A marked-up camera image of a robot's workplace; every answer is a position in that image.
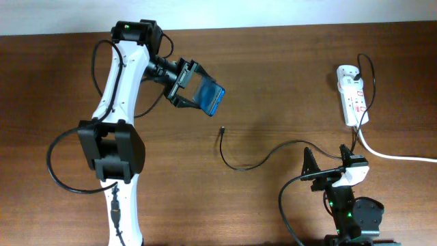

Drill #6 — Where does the white charger plug adapter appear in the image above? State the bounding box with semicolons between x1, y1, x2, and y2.
340;76;363;90

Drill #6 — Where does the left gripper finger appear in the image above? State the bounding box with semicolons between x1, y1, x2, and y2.
173;95;201;109
194;63;216;83

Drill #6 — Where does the white power strip cord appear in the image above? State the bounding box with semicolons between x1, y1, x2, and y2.
354;125;437;163

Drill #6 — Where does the blue screen smartphone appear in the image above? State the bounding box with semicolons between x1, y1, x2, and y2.
193;77;225;117

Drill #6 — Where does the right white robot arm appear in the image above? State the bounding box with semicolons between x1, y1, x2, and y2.
301;145;384;245

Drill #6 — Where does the black charging cable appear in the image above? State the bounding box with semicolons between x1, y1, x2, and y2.
219;53;377;172

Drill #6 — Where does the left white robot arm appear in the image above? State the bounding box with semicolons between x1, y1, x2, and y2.
78;20;225;245

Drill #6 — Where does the white power strip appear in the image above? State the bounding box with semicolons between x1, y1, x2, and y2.
337;65;369;127

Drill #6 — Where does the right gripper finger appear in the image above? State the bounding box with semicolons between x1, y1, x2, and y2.
301;147;320;178
339;144;352;167

